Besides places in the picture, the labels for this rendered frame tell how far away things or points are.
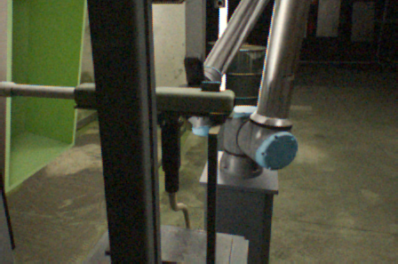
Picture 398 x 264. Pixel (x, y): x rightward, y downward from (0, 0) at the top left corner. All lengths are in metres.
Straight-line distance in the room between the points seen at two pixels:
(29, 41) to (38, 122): 0.52
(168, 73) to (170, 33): 0.43
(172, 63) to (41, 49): 1.67
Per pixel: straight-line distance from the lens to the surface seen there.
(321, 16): 8.24
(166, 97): 0.57
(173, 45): 3.45
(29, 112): 2.32
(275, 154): 1.12
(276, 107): 1.10
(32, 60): 2.21
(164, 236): 0.77
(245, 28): 1.16
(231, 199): 1.32
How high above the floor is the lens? 1.28
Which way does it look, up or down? 17 degrees down
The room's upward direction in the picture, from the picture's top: straight up
